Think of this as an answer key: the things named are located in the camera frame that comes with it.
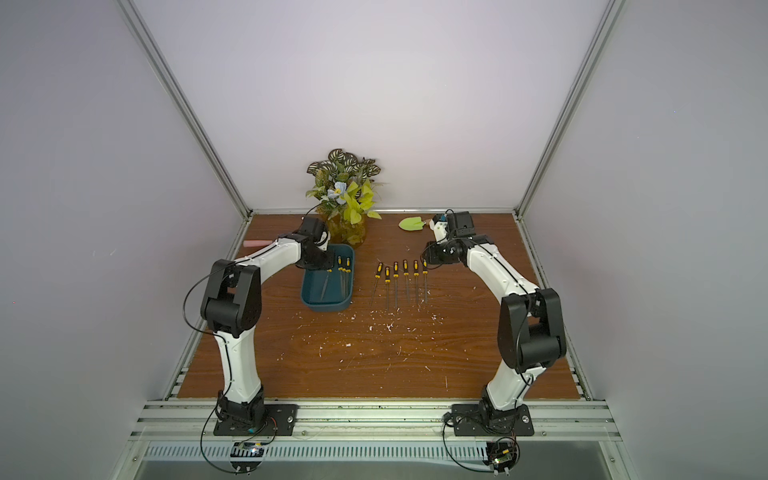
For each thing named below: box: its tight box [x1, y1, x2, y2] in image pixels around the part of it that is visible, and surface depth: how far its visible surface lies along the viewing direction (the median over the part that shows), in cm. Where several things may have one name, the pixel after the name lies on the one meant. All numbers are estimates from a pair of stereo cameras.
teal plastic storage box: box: [300, 243, 355, 312], surface depth 99 cm
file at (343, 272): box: [337, 255, 347, 298], surface depth 101 cm
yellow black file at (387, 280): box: [385, 266, 391, 309], surface depth 102 cm
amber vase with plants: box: [304, 149, 385, 247], surface depth 102 cm
